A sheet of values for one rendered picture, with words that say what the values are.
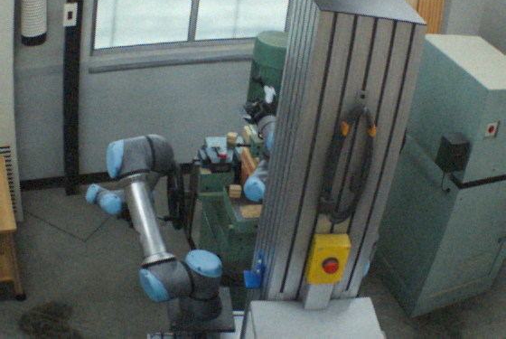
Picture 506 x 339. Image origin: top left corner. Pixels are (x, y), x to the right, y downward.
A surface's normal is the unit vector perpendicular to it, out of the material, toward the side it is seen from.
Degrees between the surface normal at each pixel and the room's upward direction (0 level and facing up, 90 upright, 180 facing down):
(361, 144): 90
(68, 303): 0
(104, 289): 0
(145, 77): 90
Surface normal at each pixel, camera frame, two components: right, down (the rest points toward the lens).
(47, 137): 0.37, 0.53
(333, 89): 0.12, 0.53
